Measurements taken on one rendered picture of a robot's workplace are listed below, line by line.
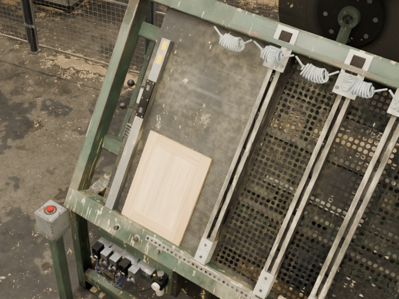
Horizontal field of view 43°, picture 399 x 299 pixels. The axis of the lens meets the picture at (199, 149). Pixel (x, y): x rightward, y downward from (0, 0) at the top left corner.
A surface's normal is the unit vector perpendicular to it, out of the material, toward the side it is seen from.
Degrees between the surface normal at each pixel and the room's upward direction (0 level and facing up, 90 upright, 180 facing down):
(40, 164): 0
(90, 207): 58
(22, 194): 0
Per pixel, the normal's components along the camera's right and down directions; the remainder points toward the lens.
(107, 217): -0.42, 0.05
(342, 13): -0.54, 0.53
